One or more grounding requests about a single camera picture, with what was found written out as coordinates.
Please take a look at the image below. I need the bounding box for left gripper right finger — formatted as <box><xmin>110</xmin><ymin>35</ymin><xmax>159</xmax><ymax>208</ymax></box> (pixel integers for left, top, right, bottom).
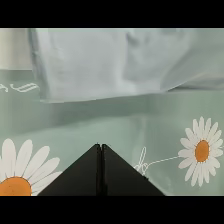
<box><xmin>100</xmin><ymin>143</ymin><xmax>165</xmax><ymax>197</ymax></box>

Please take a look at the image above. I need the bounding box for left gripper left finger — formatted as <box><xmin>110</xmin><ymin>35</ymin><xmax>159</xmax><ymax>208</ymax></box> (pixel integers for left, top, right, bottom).
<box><xmin>37</xmin><ymin>143</ymin><xmax>101</xmax><ymax>197</ymax></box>

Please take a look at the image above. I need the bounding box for light blue shirt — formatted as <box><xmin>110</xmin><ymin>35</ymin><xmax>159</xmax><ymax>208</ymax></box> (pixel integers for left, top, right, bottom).
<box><xmin>27</xmin><ymin>28</ymin><xmax>224</xmax><ymax>104</ymax></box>

